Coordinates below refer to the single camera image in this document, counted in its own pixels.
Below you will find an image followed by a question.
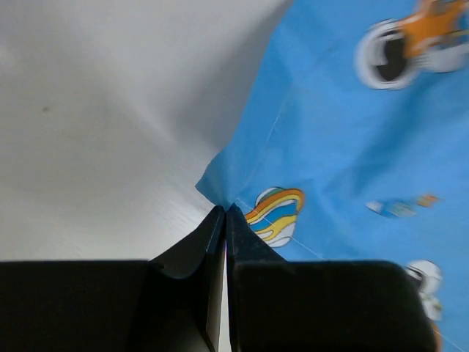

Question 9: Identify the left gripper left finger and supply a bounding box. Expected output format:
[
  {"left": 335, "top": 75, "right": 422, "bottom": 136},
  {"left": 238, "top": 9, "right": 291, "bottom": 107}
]
[{"left": 1, "top": 207, "right": 224, "bottom": 351}]

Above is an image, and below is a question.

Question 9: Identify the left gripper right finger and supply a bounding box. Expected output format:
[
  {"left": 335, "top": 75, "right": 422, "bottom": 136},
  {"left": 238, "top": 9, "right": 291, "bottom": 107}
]
[{"left": 226, "top": 206, "right": 438, "bottom": 351}]

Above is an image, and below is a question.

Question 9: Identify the blue cartoon placemat cloth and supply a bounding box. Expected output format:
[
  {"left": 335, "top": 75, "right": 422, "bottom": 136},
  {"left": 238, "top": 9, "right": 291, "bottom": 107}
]
[{"left": 196, "top": 1, "right": 468, "bottom": 351}]

